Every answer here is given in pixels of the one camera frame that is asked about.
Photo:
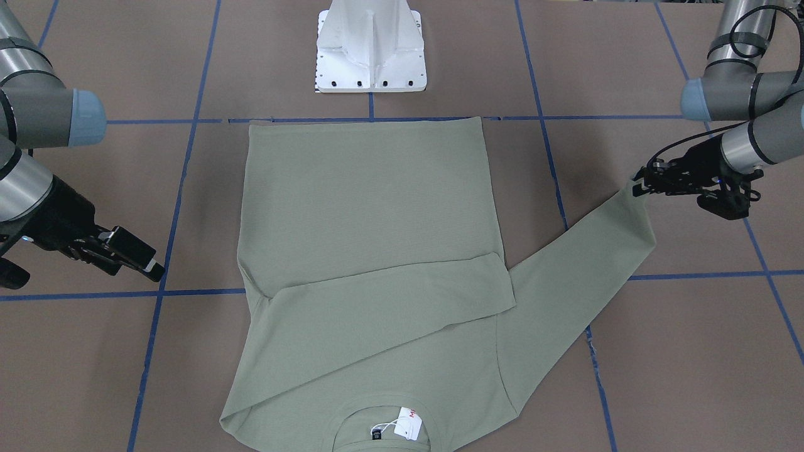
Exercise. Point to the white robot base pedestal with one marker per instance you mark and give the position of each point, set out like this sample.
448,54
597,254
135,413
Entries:
370,47

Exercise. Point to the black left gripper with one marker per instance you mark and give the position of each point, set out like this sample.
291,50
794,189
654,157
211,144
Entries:
701,159

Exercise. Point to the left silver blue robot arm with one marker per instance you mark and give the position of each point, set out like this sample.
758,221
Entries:
765,108

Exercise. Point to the olive green long-sleeve shirt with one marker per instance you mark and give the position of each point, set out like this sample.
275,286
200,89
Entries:
375,275

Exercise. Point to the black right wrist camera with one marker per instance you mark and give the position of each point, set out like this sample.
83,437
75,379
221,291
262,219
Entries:
12,276

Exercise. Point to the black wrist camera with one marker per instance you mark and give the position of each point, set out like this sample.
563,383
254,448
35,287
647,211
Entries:
729,201
12,276

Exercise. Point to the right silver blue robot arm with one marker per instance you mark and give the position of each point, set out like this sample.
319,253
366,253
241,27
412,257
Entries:
39,111

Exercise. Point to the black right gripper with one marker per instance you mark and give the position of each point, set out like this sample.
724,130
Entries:
61,215

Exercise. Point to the white paper hang tag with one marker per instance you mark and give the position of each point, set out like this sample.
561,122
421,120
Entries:
408,424

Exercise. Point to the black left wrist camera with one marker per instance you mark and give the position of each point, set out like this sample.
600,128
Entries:
729,201

